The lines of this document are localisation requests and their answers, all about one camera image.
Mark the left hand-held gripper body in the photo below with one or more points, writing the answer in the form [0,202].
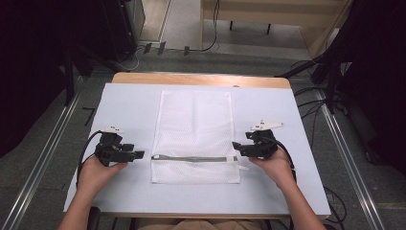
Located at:
[110,153]

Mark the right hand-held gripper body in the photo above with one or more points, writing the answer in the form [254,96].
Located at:
[261,145]

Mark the white mesh laundry bag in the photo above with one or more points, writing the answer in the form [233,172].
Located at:
[194,134]

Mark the person's left hand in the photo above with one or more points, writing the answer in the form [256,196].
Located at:
[99,174]

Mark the person's right hand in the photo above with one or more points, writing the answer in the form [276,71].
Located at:
[276,167]

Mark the white table cover sheet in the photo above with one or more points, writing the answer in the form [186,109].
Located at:
[134,105]

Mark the black chair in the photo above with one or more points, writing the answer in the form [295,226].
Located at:
[93,218]

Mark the wooden table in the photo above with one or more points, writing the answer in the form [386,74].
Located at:
[198,80]

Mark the black metal stand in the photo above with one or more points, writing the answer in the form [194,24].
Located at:
[319,67]
[68,83]

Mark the black curtain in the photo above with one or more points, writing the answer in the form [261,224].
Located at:
[35,64]
[376,64]

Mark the light wooden bench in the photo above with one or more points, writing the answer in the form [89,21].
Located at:
[274,12]

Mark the metal floor rail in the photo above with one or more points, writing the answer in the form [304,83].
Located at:
[41,163]
[348,159]

